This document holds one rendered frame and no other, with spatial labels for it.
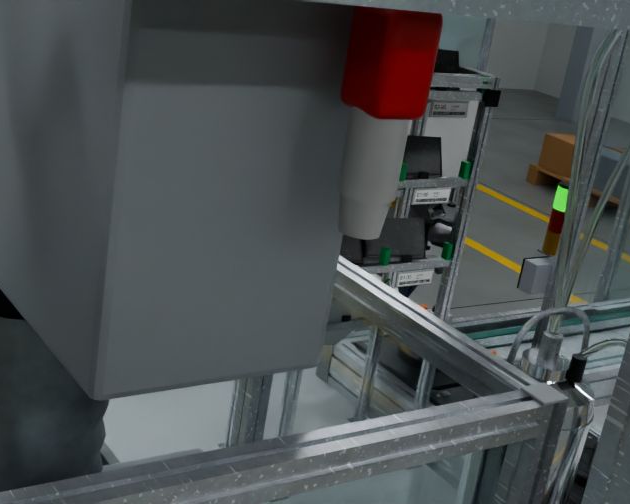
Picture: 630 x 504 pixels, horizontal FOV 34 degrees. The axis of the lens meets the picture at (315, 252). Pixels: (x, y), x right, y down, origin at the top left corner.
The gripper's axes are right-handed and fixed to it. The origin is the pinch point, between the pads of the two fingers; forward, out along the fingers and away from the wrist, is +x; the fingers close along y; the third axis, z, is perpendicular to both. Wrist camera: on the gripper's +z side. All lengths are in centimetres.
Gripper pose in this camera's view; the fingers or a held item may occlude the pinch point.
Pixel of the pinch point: (405, 286)
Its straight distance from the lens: 239.7
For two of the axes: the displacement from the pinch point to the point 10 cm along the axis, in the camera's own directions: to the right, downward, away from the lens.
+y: -8.2, 0.6, -5.7
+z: -5.5, -3.7, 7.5
